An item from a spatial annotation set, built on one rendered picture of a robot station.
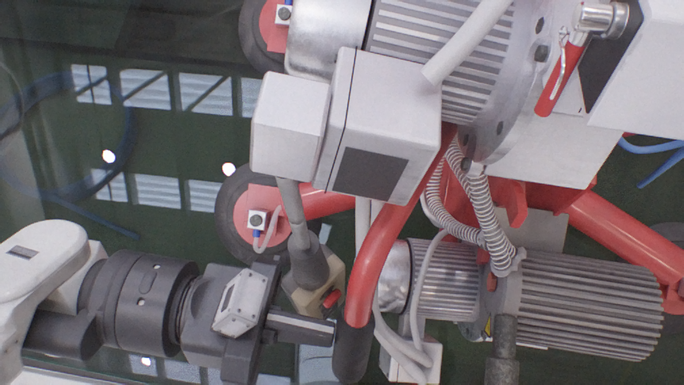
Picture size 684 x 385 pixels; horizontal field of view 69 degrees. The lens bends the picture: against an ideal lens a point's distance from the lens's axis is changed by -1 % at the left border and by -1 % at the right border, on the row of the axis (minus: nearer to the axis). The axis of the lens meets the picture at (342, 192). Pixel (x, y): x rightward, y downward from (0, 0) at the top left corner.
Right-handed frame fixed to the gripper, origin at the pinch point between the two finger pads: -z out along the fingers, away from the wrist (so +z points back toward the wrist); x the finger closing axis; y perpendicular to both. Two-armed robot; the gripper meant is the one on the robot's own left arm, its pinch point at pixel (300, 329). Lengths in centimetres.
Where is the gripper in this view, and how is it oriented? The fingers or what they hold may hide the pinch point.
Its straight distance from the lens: 47.0
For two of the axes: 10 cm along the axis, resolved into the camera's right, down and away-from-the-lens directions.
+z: -9.9, -1.5, 0.6
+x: -1.6, 7.7, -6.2
